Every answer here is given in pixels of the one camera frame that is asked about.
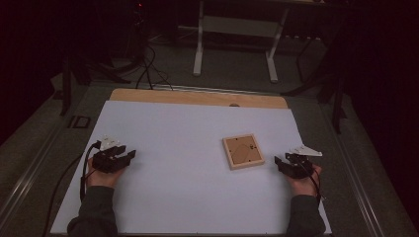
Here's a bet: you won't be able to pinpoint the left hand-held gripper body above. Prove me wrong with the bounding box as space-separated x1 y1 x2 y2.
92 135 127 175

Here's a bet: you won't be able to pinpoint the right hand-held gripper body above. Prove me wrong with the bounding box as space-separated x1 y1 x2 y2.
286 144 323 180

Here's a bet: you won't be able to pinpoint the wooden picture frame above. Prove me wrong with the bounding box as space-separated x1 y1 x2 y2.
221 132 266 171

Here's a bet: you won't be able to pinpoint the person's left hand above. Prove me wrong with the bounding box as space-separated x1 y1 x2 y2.
86 157 127 190

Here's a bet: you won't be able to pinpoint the person's right hand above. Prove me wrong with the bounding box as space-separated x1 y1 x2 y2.
285 163 323 198

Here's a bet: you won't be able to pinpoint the dark floor socket plate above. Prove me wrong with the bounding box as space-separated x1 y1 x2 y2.
67 115 92 129

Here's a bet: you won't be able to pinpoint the black metal stand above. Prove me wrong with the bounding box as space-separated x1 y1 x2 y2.
281 13 349 135
58 48 132 117

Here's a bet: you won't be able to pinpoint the dark equipment with red light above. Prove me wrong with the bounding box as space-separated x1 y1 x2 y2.
126 0 149 65

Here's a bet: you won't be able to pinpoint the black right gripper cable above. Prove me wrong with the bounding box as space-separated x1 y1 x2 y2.
302 161 325 203

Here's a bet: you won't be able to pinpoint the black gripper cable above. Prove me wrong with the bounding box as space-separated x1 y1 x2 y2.
79 140 102 202
302 161 325 203

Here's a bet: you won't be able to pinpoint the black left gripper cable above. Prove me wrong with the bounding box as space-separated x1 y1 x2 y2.
79 140 102 202

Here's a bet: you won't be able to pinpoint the long black cable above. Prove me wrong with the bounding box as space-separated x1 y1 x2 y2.
42 152 86 237

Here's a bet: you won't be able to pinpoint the metal floor rail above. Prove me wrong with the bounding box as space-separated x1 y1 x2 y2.
149 83 281 97
319 100 384 237
0 126 65 218

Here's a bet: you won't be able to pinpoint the black floor cables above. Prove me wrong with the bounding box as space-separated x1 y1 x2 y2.
135 42 175 91

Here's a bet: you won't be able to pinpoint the white metal table frame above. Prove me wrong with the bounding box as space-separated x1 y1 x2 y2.
192 0 292 84

